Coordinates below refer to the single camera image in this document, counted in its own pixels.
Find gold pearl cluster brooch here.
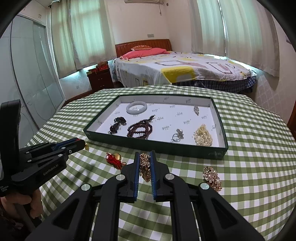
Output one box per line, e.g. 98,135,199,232
203,166,222,192

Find white jade bangle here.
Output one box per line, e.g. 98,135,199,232
126,101,147,115

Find silver ring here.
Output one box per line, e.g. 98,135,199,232
171,128,185,143

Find person's left hand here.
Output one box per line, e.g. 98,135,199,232
1,189,43,218

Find white curtain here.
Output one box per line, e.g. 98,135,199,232
188,0,280,77
50,1,115,78

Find brown wooden door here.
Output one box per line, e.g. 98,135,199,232
287,102,296,139

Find red knot gold charm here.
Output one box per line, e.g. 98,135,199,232
105,153,126,170

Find glass wardrobe door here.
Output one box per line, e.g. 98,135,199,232
1,16,64,147

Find dark wooden nightstand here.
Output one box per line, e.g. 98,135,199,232
86,68,114,92

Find green white checked tablecloth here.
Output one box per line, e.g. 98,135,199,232
27,86,295,240

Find cream pearl necklace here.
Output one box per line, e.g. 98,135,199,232
193,123,214,147

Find dark red bead necklace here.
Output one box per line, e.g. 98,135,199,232
126,114,156,140

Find pink pillow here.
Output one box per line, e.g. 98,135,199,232
119,48,170,60

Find bed with patterned quilt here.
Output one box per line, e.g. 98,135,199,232
113,51,257,93

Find dark green jewelry tray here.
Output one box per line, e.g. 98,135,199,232
83,94,228,160

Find left white curtain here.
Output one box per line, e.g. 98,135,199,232
50,1,115,78

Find red box on nightstand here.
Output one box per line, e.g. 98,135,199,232
94,61,109,72

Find wooden headboard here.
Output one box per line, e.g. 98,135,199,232
114,39,173,58

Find right white curtain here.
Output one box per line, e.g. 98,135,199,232
188,0,280,77

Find orange patterned pillow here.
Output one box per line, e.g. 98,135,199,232
131,45,152,51

